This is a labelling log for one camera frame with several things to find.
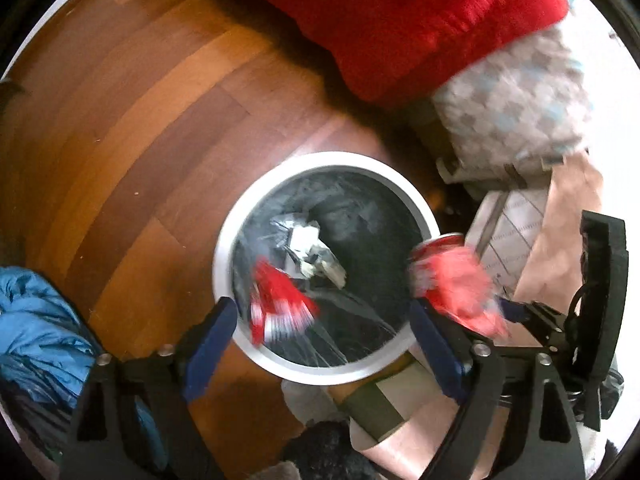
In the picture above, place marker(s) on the grey checkered pillow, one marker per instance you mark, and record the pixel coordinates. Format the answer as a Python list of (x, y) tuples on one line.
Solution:
[(515, 105)]

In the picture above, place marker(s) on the pink cardboard box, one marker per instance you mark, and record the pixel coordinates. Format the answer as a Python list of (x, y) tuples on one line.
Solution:
[(400, 430)]

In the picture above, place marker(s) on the black fuzzy cloth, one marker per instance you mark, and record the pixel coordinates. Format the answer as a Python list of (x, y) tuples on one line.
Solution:
[(327, 452)]

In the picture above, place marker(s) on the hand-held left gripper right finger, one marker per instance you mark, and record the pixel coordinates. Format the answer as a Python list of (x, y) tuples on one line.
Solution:
[(440, 352)]

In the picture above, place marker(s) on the blue jacket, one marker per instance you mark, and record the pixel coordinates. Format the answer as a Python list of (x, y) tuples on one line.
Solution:
[(35, 330)]

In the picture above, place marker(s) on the white lined paper sheet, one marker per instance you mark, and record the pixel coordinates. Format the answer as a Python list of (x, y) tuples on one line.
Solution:
[(515, 225)]

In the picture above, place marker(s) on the red blanket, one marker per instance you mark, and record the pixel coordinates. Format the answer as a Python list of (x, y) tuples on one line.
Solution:
[(420, 20)]

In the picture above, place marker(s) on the white round trash bin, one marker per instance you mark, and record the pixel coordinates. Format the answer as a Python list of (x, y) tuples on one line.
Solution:
[(222, 265)]

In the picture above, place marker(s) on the crumpled grey paper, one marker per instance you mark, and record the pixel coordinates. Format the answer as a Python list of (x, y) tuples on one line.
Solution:
[(312, 252)]

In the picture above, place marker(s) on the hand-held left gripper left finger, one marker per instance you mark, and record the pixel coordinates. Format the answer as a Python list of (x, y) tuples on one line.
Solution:
[(209, 347)]

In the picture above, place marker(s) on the white crumpled cloth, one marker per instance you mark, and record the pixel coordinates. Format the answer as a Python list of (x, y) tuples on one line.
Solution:
[(310, 400)]

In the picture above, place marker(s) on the black bin liner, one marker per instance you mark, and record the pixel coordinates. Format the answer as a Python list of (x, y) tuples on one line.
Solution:
[(372, 242)]

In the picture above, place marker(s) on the red soda can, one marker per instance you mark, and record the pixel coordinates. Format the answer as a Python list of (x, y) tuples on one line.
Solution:
[(457, 282), (280, 307)]

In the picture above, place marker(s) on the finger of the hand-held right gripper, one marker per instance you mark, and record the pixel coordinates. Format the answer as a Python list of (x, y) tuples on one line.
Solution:
[(537, 322)]

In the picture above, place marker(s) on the brown paper bag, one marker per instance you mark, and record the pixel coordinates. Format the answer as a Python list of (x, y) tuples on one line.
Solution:
[(567, 220)]

